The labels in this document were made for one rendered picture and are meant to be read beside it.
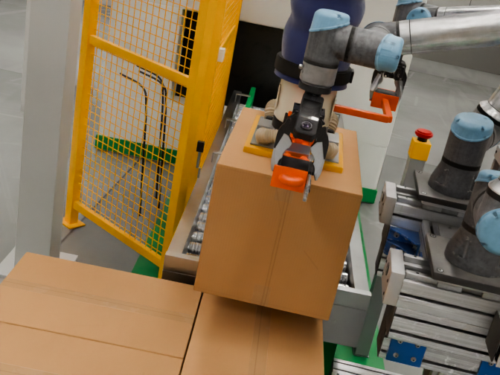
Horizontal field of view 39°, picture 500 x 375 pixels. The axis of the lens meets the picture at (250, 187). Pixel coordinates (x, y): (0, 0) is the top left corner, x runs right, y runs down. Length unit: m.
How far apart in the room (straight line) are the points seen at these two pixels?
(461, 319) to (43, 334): 1.11
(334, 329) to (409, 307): 0.73
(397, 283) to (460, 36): 0.59
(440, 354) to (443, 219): 0.49
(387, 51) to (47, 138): 1.91
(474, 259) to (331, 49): 0.60
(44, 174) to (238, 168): 1.41
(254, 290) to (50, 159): 1.36
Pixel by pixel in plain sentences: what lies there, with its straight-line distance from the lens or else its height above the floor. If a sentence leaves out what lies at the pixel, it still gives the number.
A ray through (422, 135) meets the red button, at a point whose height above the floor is 1.03.
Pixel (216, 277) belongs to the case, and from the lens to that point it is 2.04.
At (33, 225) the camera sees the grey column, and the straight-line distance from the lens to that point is 3.27.
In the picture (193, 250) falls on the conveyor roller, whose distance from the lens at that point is 2.60.
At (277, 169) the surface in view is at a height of 1.22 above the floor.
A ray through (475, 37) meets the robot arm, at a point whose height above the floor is 1.56.
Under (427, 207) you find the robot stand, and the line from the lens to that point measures 2.20.
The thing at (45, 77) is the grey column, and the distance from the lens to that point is 3.02.
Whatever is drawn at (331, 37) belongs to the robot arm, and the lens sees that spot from 1.48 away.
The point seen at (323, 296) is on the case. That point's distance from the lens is 2.04.
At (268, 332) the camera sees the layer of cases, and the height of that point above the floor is 0.54.
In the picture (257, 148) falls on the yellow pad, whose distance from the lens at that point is 2.02.
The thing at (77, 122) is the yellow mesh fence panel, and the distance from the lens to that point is 3.62.
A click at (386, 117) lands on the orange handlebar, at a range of 2.19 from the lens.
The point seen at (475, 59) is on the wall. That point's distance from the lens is 11.06.
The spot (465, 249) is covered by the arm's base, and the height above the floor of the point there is 1.08.
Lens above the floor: 1.74
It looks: 22 degrees down
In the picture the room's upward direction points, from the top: 11 degrees clockwise
